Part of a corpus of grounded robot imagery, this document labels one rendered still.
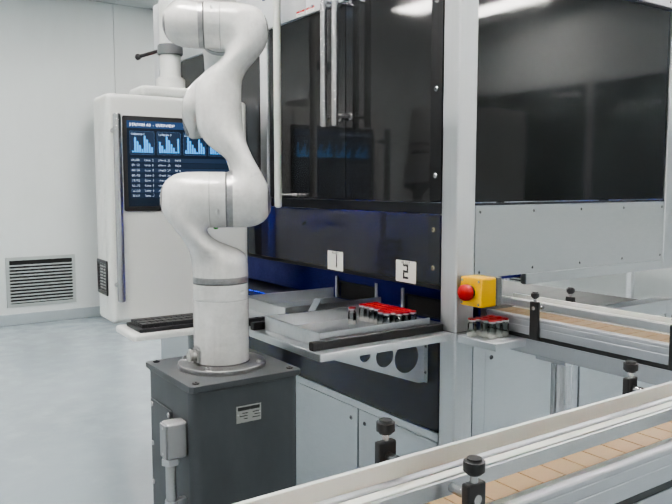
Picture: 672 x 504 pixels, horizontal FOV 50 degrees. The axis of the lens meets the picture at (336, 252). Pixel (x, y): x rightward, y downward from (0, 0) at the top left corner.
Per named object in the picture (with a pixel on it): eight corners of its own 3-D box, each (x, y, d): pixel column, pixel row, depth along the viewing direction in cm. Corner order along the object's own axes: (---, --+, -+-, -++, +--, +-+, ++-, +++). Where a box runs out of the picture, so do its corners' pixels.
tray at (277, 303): (333, 297, 239) (333, 287, 239) (381, 308, 218) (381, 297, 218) (242, 307, 220) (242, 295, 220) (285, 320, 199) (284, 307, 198)
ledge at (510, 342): (495, 335, 188) (495, 328, 188) (534, 344, 177) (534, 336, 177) (456, 341, 180) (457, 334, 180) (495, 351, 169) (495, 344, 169)
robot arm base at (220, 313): (199, 381, 144) (197, 290, 142) (164, 362, 160) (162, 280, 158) (280, 367, 155) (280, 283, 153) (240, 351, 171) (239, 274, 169)
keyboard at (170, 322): (240, 313, 250) (240, 306, 250) (258, 320, 239) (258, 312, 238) (126, 326, 229) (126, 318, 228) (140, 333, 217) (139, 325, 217)
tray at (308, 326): (368, 316, 205) (368, 303, 205) (429, 331, 184) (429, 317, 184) (264, 329, 186) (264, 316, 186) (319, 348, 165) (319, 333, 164)
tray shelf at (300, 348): (324, 300, 243) (324, 295, 243) (473, 336, 186) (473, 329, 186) (193, 315, 216) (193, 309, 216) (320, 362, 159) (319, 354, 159)
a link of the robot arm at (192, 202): (248, 284, 150) (247, 171, 148) (158, 286, 148) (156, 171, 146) (248, 277, 162) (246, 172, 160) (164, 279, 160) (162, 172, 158)
